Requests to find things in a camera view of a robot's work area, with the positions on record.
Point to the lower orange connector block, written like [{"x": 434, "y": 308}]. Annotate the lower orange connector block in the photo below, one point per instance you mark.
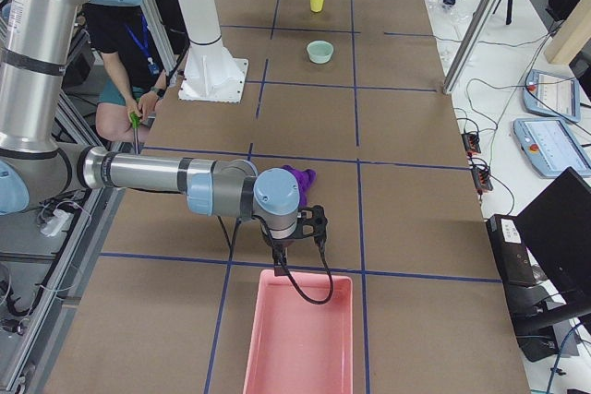
[{"x": 481, "y": 178}]

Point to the yellow plastic cup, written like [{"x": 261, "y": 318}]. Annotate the yellow plastic cup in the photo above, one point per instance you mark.
[{"x": 316, "y": 6}]

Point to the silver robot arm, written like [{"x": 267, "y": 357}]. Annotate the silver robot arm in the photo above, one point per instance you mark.
[{"x": 34, "y": 167}]

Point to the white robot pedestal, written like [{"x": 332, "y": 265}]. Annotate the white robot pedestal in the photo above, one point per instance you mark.
[{"x": 211, "y": 73}]

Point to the person's hand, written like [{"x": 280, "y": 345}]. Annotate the person's hand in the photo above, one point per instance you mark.
[{"x": 147, "y": 105}]

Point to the purple cloth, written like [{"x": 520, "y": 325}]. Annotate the purple cloth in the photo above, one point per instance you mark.
[{"x": 305, "y": 180}]

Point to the lower teach pendant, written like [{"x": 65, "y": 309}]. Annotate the lower teach pendant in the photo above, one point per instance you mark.
[{"x": 550, "y": 146}]

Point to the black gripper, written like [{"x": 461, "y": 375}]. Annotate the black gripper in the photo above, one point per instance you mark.
[{"x": 280, "y": 244}]

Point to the upper orange connector block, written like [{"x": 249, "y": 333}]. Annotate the upper orange connector block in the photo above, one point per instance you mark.
[{"x": 471, "y": 143}]

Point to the black tripod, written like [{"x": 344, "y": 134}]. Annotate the black tripod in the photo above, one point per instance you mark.
[{"x": 509, "y": 11}]

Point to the mint green bowl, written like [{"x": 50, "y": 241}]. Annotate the mint green bowl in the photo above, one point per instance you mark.
[{"x": 320, "y": 52}]

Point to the wooden board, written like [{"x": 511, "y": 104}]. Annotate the wooden board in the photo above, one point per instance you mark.
[{"x": 574, "y": 32}]

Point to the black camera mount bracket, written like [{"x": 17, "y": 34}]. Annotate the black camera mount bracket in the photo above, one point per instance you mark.
[{"x": 311, "y": 223}]

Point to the white power strip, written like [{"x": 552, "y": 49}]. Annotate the white power strip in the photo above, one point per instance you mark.
[{"x": 56, "y": 223}]

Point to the pink plastic tray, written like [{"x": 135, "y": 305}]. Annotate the pink plastic tray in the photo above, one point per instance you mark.
[{"x": 299, "y": 347}]

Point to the teach pendant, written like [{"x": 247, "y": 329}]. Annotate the teach pendant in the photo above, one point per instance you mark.
[
  {"x": 550, "y": 146},
  {"x": 549, "y": 94}
]

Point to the aluminium frame post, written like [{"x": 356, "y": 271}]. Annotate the aluminium frame post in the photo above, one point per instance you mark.
[{"x": 468, "y": 44}]

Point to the upper teach pendant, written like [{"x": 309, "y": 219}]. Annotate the upper teach pendant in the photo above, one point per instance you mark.
[{"x": 549, "y": 94}]

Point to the seated person in black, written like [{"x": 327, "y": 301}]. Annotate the seated person in black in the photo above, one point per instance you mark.
[{"x": 123, "y": 38}]

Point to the black monitor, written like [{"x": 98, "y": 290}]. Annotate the black monitor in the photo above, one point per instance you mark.
[{"x": 555, "y": 227}]

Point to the orange connector block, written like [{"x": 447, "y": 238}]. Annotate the orange connector block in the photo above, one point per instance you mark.
[
  {"x": 481, "y": 178},
  {"x": 471, "y": 143}
]

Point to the black electronics box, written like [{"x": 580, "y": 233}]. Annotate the black electronics box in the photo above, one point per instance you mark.
[{"x": 511, "y": 256}]

